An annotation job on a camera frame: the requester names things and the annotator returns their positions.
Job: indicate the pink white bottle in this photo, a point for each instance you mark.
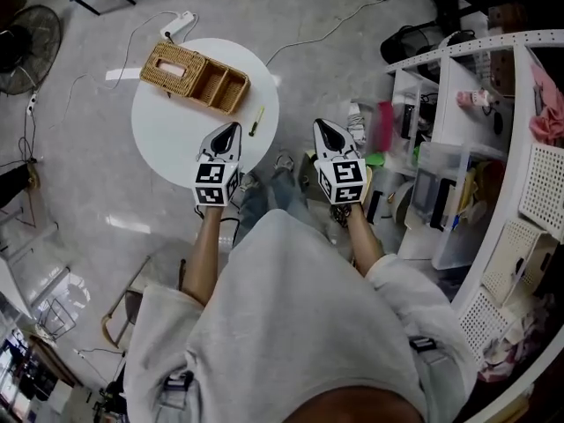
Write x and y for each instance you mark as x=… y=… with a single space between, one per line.
x=471 y=98

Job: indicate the white metal shelf unit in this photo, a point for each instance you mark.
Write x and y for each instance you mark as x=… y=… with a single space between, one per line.
x=458 y=60

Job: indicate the person's grey sweatshirt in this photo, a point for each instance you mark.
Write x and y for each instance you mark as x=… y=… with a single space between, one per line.
x=299 y=302

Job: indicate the person's right forearm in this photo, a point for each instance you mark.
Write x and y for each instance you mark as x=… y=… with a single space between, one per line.
x=365 y=240

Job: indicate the person's left shoe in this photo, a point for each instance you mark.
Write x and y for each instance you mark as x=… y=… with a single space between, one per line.
x=250 y=182

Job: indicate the person's right shoe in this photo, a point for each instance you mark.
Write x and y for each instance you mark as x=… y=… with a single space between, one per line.
x=284 y=161

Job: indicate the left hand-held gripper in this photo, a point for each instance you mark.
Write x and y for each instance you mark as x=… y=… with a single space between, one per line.
x=216 y=183

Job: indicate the pink plastic container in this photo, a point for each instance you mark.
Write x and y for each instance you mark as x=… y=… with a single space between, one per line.
x=385 y=123

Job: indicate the white perforated plastic basket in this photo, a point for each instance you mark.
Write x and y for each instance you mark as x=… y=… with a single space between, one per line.
x=506 y=262
x=482 y=324
x=544 y=183

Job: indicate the person's right leg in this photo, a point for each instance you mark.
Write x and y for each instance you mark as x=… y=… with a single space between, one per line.
x=286 y=192

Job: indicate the person's leg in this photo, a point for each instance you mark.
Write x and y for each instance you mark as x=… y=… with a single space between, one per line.
x=253 y=205
x=286 y=192

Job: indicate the person's left leg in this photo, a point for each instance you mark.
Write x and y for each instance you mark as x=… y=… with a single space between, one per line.
x=253 y=205

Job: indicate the round white side table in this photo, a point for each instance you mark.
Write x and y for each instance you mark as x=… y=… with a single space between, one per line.
x=176 y=130

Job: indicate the black mesh bin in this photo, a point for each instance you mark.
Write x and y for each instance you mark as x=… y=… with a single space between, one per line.
x=407 y=42

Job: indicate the wooden chair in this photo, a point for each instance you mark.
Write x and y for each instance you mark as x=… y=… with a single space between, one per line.
x=115 y=311

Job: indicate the person's left forearm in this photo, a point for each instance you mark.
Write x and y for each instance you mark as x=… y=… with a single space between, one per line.
x=205 y=254

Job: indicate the wicker basket organizer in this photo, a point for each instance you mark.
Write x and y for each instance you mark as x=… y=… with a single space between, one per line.
x=176 y=69

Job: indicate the pile of pink white cloth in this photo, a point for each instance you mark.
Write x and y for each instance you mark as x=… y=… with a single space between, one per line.
x=515 y=346

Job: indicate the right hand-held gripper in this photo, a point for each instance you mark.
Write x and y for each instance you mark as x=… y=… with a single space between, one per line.
x=343 y=181

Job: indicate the clear plastic storage box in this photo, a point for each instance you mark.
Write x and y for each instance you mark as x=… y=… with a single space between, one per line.
x=454 y=245

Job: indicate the person's shoe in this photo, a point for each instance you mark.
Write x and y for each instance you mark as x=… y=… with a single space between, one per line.
x=284 y=161
x=250 y=182

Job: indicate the black floor fan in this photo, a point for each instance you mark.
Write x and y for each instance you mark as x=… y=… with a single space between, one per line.
x=26 y=51

